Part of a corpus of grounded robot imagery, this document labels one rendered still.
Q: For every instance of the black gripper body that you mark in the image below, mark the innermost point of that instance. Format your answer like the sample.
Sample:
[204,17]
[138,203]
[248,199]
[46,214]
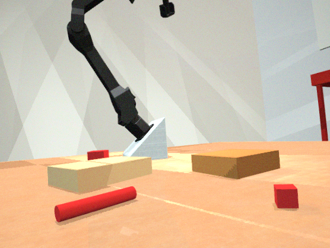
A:
[167,9]

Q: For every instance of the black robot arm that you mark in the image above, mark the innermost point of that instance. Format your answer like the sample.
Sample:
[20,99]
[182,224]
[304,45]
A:
[122,99]

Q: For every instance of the red cylinder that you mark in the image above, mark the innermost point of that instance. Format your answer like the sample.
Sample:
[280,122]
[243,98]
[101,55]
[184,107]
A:
[83,206]

